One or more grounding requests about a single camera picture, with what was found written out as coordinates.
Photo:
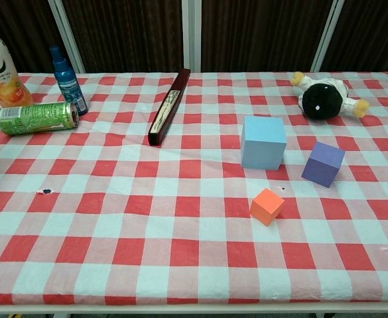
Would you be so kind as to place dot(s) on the small orange cube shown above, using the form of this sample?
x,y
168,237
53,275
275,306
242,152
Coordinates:
x,y
266,207

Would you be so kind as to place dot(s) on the dark red long box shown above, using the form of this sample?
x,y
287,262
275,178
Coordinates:
x,y
168,106

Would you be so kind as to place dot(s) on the dark brown curtain panel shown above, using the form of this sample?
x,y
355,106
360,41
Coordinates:
x,y
18,23
376,33
260,33
127,33

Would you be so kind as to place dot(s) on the green drink can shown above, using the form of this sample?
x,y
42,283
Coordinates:
x,y
34,117

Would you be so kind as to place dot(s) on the purple cube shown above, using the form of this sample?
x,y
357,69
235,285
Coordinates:
x,y
323,164

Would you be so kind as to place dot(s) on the black headed plush doll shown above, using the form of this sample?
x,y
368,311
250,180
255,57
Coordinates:
x,y
323,97

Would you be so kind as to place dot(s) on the blue spray bottle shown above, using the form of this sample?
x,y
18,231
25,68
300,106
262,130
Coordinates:
x,y
69,84

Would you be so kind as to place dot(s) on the red white checkered tablecloth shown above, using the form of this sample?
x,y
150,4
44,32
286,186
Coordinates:
x,y
167,232

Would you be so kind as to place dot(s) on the orange juice bottle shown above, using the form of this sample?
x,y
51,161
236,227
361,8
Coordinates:
x,y
4,79

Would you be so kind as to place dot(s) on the large light blue cube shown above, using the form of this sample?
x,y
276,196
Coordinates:
x,y
263,145

